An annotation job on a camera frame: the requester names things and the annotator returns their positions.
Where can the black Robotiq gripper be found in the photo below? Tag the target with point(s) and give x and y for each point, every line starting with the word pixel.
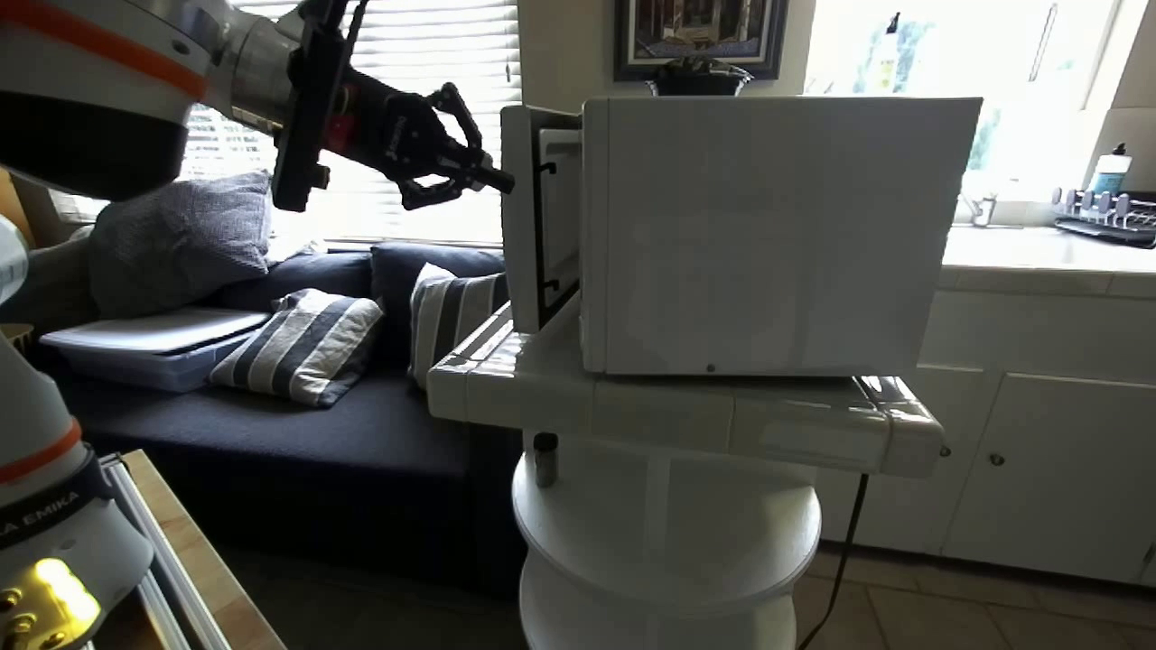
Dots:
pixel 382 130

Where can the white microwave door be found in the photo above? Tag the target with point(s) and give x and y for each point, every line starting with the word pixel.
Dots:
pixel 540 218

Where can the white microwave oven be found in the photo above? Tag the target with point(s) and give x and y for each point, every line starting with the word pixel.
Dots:
pixel 771 238

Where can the blue white striped pillow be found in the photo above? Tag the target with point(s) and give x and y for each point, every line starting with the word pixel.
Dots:
pixel 303 349
pixel 453 319

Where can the black bowl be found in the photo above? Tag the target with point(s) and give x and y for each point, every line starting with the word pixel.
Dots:
pixel 704 79

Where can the large dark framed picture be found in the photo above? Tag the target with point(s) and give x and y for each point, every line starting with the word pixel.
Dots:
pixel 704 38

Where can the grey cushion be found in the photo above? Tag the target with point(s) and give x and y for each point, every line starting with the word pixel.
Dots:
pixel 181 238

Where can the small dark bottle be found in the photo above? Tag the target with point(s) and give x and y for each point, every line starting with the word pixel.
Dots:
pixel 549 460

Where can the white tiled counter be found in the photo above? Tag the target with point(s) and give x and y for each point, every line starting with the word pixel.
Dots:
pixel 674 402

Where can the dark blue sofa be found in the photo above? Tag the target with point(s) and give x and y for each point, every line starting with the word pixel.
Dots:
pixel 303 455

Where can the light blue flat cushion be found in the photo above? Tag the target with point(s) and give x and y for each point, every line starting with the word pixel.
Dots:
pixel 158 349

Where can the white round corner shelf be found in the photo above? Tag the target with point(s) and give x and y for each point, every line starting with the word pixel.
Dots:
pixel 664 543

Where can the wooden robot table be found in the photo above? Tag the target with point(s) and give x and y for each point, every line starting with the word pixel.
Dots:
pixel 194 566

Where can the white base cabinets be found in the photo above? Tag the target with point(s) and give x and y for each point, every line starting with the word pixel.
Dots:
pixel 1034 421

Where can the blue soap bottle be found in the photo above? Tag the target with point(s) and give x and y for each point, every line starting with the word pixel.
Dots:
pixel 1110 170

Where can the dish rack with dishes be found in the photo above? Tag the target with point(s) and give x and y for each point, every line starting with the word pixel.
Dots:
pixel 1108 213

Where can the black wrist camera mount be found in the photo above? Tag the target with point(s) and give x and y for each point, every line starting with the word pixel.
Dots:
pixel 306 114

